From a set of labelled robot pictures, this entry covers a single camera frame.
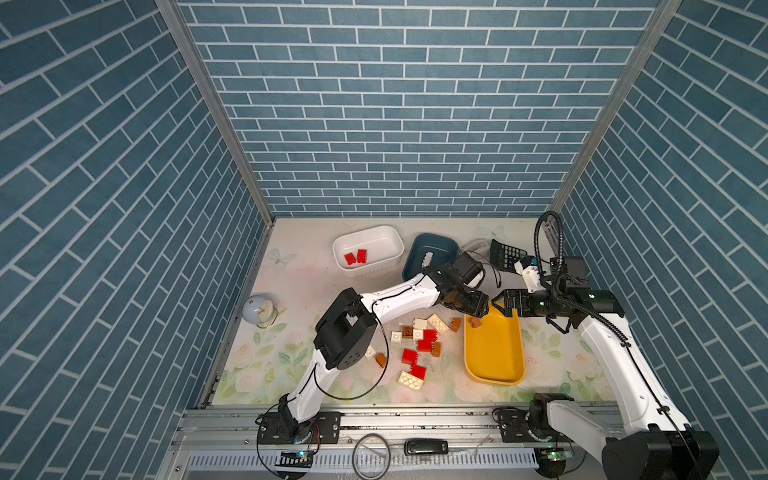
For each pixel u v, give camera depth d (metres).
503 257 1.06
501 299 0.71
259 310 0.87
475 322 0.91
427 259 1.05
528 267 0.71
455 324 0.91
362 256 1.08
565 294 0.58
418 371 0.83
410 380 0.81
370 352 0.86
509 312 0.69
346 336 0.51
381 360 0.84
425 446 0.68
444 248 1.09
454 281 0.69
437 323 0.91
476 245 1.08
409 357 0.85
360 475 0.67
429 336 0.89
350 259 1.08
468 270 0.69
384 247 1.09
